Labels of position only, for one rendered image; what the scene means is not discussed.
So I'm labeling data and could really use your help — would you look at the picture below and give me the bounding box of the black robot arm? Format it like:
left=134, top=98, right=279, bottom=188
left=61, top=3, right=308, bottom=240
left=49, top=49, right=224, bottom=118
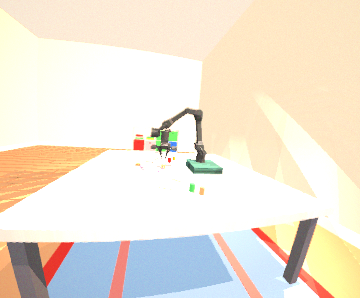
left=151, top=107, right=207, bottom=163

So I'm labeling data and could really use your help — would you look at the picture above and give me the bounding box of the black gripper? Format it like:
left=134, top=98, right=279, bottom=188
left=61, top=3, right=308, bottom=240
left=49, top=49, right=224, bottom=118
left=151, top=138, right=177, bottom=159

